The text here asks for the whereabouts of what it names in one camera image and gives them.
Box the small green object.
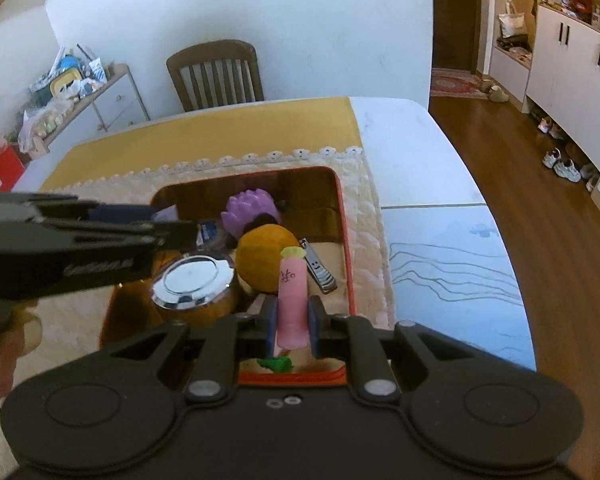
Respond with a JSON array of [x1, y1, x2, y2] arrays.
[[257, 356, 294, 374]]

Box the jar with metal lid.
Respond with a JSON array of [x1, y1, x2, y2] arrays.
[[150, 254, 241, 329]]

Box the white drawer cabinet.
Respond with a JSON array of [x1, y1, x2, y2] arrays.
[[29, 63, 151, 157]]

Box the purple spiky toy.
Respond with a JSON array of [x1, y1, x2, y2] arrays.
[[221, 188, 282, 239]]

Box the red tin box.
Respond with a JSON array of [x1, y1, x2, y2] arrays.
[[99, 165, 357, 387]]

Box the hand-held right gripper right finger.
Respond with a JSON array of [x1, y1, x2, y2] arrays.
[[309, 297, 476, 404]]

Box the white low bench shelf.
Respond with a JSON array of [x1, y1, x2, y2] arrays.
[[489, 40, 534, 107]]

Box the person's left hand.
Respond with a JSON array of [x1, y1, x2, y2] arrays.
[[0, 302, 44, 397]]

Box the silver nail clipper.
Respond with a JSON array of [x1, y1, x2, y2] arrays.
[[298, 238, 339, 294]]

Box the small white shoes pair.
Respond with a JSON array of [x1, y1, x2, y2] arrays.
[[536, 116, 567, 141]]

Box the red cardboard box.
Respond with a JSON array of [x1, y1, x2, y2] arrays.
[[0, 140, 26, 194]]

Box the red patterned rug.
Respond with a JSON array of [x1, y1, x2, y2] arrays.
[[429, 70, 482, 99]]

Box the white tote bag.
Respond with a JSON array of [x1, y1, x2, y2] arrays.
[[497, 0, 531, 39]]

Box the blue yellow storage case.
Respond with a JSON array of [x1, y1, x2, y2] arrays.
[[49, 57, 83, 97]]

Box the yellow table runner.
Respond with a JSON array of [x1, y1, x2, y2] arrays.
[[39, 97, 366, 192]]

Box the white sneakers pair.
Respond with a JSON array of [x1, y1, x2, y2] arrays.
[[542, 147, 582, 184]]

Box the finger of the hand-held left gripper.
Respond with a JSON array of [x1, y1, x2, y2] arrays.
[[0, 195, 155, 224], [0, 220, 199, 252]]

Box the wooden chair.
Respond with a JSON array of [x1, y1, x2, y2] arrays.
[[165, 39, 265, 114]]

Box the clear plastic bag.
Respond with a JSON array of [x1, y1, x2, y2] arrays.
[[18, 98, 76, 155]]

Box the beige slippers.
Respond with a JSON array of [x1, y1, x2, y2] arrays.
[[479, 78, 510, 104]]

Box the white shoe cabinet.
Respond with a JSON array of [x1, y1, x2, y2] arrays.
[[521, 4, 600, 173]]

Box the brown wooden door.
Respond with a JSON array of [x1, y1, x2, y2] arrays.
[[432, 0, 482, 74]]

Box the orange ball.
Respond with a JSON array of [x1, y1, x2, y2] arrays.
[[235, 223, 306, 294]]

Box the dark jar with blue label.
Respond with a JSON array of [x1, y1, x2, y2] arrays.
[[197, 219, 229, 252]]

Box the pink tube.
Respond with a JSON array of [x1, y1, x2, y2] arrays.
[[276, 247, 310, 350]]

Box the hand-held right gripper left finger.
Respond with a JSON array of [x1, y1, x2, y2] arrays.
[[112, 296, 279, 404]]

